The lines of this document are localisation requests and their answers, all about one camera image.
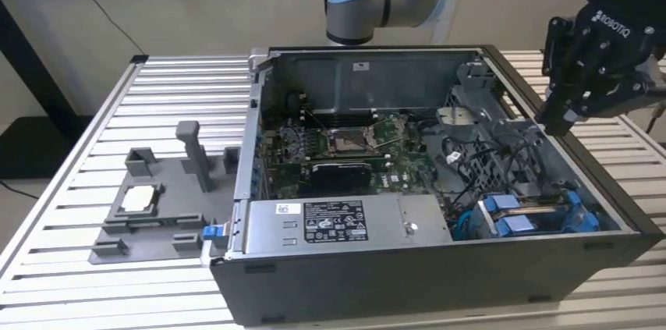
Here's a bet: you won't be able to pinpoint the black wire bundle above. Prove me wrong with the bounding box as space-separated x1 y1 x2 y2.
441 126 553 206

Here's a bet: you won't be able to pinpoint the silver power supply unit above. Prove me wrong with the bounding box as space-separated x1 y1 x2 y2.
242 193 451 256

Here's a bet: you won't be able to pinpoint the black stand with base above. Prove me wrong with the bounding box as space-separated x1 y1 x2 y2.
0 0 96 179

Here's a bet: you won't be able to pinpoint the green motherboard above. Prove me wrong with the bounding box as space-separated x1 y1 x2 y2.
262 109 443 200

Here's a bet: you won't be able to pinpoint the CPU with silver lid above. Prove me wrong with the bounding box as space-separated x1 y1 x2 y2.
120 185 159 213

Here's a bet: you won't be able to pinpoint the black graphics card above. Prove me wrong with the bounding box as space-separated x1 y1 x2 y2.
306 161 374 194

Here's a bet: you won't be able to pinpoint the CPU socket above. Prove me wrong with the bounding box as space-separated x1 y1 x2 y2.
321 126 381 154

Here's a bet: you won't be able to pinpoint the thin black wall cable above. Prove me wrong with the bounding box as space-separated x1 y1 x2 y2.
51 0 148 58

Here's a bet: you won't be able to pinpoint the black open PC case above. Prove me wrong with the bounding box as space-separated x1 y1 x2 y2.
207 44 666 327

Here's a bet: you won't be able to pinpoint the blue wire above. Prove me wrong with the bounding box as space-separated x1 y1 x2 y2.
451 208 475 240

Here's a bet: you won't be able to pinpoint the silver metal bracket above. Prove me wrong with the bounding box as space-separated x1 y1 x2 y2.
435 105 490 140

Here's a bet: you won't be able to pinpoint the black floor cable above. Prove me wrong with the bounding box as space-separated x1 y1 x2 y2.
0 179 40 200

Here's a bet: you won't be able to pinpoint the grey disk bay cage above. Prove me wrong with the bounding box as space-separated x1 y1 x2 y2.
447 62 605 237

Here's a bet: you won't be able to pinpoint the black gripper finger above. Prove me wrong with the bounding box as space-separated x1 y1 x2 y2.
535 16 587 137
565 61 666 128

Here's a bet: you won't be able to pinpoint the grey parts rack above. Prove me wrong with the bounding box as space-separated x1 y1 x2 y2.
88 120 242 266

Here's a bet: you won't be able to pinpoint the RAM slots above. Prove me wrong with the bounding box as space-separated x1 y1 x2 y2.
310 107 378 128

